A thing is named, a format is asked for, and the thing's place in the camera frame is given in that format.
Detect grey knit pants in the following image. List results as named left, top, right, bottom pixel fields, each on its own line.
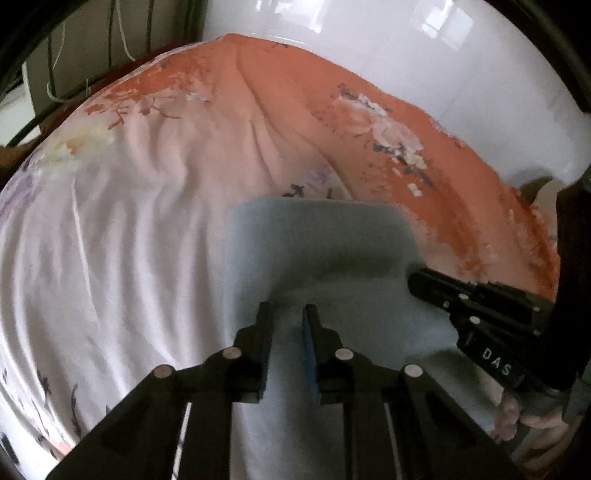
left=222, top=198, right=495, bottom=479

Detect person right hand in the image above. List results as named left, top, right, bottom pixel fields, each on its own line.
left=491, top=392, right=571, bottom=450

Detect orange floral bed sheet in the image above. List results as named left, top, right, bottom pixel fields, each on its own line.
left=0, top=32, right=562, bottom=480

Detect white cable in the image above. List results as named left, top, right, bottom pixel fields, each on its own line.
left=45, top=0, right=137, bottom=105

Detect metal bed frame headboard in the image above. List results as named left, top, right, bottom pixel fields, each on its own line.
left=0, top=0, right=206, bottom=149

